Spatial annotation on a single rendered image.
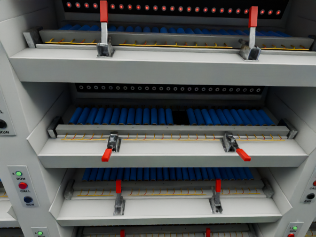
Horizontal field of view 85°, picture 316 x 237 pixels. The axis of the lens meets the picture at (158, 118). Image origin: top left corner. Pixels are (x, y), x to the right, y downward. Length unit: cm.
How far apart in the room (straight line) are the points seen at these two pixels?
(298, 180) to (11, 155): 66
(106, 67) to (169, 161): 24
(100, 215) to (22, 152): 25
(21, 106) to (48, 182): 20
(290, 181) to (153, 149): 37
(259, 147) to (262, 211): 21
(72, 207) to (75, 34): 43
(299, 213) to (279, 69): 41
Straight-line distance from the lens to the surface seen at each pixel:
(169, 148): 40
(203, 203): 56
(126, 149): 40
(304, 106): 54
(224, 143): 44
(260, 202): 63
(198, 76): 34
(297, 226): 70
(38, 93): 46
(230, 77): 36
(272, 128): 51
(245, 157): 37
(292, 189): 59
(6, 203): 67
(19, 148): 47
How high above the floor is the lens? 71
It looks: 23 degrees down
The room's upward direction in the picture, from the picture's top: 2 degrees clockwise
